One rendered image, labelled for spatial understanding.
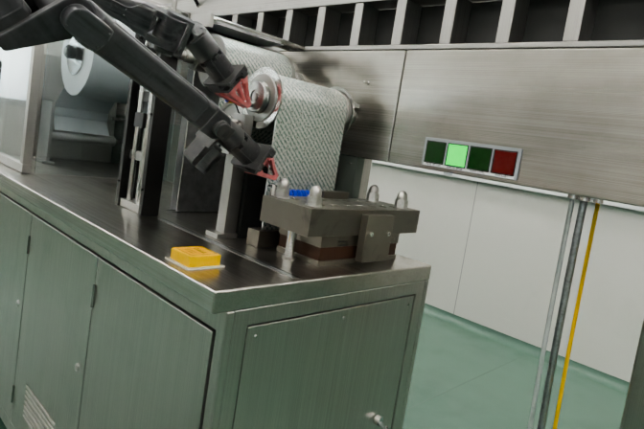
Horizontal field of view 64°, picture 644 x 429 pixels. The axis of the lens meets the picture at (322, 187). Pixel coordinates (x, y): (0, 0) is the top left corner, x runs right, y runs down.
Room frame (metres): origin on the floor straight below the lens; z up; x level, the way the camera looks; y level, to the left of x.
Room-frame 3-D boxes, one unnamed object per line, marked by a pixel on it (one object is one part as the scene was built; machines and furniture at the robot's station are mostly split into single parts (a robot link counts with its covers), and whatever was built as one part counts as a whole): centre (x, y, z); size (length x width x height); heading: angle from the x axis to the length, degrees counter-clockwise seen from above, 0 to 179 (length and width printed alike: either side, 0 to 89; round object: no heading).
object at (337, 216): (1.26, -0.07, 1.00); 0.40 x 0.16 x 0.06; 136
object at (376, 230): (1.20, -0.14, 0.97); 0.10 x 0.03 x 0.11; 136
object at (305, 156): (1.31, 0.05, 1.10); 0.23 x 0.01 x 0.18; 136
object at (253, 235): (1.31, 0.05, 0.92); 0.28 x 0.04 x 0.04; 136
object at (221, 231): (1.26, 0.23, 1.05); 0.06 x 0.05 x 0.31; 136
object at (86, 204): (1.94, 0.83, 0.88); 2.52 x 0.66 x 0.04; 46
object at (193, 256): (0.99, 0.22, 0.91); 0.07 x 0.07 x 0.02; 46
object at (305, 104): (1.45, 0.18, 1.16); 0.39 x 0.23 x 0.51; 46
